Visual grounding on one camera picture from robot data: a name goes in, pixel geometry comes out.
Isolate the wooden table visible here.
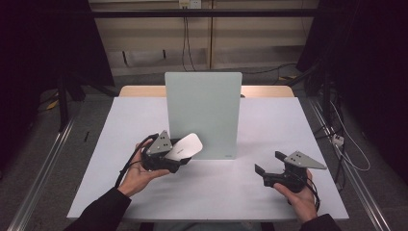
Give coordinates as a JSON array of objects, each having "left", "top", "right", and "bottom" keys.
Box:
[{"left": 118, "top": 85, "right": 295, "bottom": 98}]

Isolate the black horizontal frame bar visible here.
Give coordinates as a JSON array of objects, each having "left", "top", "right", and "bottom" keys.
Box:
[{"left": 90, "top": 9, "right": 321, "bottom": 18}]

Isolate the white floor cable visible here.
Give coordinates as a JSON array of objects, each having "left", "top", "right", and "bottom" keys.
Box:
[{"left": 330, "top": 100, "right": 371, "bottom": 172}]

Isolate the white table cover sheet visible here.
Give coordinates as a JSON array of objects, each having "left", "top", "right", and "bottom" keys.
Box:
[{"left": 66, "top": 96, "right": 350, "bottom": 221}]

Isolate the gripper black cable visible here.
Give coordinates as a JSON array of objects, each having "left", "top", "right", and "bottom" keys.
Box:
[
  {"left": 114, "top": 133, "right": 160, "bottom": 189},
  {"left": 299, "top": 179, "right": 321, "bottom": 213}
]

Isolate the black hanging cable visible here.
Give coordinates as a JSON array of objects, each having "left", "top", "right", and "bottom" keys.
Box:
[
  {"left": 181, "top": 16, "right": 189, "bottom": 72},
  {"left": 186, "top": 16, "right": 197, "bottom": 72}
]

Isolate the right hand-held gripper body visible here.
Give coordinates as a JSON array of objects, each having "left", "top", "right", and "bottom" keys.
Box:
[{"left": 262, "top": 150, "right": 328, "bottom": 193}]

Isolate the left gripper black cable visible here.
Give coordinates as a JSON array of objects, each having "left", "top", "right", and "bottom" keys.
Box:
[{"left": 114, "top": 133, "right": 160, "bottom": 189}]

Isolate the bundle of black cables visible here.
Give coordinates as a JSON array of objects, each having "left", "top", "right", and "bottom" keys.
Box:
[{"left": 314, "top": 121, "right": 346, "bottom": 193}]

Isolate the dark curtain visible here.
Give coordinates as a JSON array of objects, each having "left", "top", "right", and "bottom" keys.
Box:
[
  {"left": 0, "top": 0, "right": 115, "bottom": 172},
  {"left": 296, "top": 0, "right": 408, "bottom": 186}
]

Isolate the metal floor rail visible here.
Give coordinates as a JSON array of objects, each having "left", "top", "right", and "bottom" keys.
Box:
[
  {"left": 307, "top": 97, "right": 392, "bottom": 231},
  {"left": 8, "top": 118, "right": 77, "bottom": 231}
]

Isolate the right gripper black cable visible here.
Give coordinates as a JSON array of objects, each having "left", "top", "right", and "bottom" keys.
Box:
[{"left": 299, "top": 179, "right": 321, "bottom": 213}]

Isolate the black floor cable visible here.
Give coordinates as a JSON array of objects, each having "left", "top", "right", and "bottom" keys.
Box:
[{"left": 242, "top": 62, "right": 297, "bottom": 76}]

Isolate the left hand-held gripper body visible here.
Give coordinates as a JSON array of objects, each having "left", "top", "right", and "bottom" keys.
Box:
[{"left": 140, "top": 129, "right": 183, "bottom": 174}]

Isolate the person's right hand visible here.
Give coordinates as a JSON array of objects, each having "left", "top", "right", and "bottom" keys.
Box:
[{"left": 272, "top": 169, "right": 319, "bottom": 224}]

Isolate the white wall socket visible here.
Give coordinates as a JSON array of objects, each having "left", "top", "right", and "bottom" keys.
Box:
[{"left": 178, "top": 0, "right": 202, "bottom": 10}]

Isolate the person's lap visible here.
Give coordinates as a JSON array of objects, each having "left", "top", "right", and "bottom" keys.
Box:
[{"left": 155, "top": 221, "right": 263, "bottom": 231}]

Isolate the person's left hand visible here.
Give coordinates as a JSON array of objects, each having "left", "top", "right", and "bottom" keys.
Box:
[{"left": 117, "top": 138, "right": 171, "bottom": 198}]

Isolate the pale green glass writing board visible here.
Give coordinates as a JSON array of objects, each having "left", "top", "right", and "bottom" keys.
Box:
[{"left": 164, "top": 71, "right": 243, "bottom": 161}]

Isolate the black metal stand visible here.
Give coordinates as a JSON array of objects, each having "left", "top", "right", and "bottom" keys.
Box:
[
  {"left": 288, "top": 61, "right": 335, "bottom": 129},
  {"left": 56, "top": 71, "right": 119, "bottom": 133}
]

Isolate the white board eraser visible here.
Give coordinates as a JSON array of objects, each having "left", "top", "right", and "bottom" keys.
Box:
[{"left": 164, "top": 133, "right": 204, "bottom": 162}]

